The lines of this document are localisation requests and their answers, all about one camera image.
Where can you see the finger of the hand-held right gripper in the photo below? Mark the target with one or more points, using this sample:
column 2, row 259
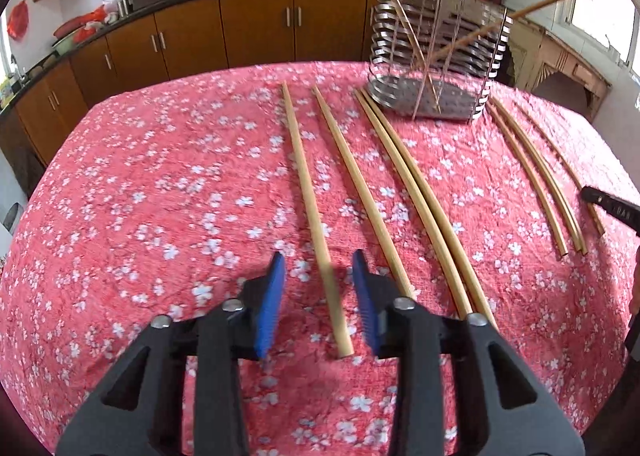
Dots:
column 612, row 208

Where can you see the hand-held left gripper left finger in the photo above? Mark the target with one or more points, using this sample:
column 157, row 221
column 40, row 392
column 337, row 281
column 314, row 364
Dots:
column 270, row 306

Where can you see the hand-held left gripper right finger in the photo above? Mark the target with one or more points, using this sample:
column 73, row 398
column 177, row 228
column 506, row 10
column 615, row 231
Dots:
column 364, row 306

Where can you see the green basin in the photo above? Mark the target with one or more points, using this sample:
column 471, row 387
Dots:
column 65, row 44

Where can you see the red wall decoration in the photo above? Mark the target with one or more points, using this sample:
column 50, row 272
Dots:
column 19, row 18

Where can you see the steel cup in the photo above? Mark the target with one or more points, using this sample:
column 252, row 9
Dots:
column 124, row 7

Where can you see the brown kitchen base cabinets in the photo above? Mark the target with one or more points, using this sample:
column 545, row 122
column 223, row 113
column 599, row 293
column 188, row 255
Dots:
column 250, row 30

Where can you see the pink floral tablecloth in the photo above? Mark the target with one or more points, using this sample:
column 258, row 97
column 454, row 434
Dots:
column 150, row 186

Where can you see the light wooden side table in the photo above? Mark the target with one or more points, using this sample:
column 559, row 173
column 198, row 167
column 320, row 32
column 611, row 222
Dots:
column 565, row 60

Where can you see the red plastic bags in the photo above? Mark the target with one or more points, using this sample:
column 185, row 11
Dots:
column 92, row 20

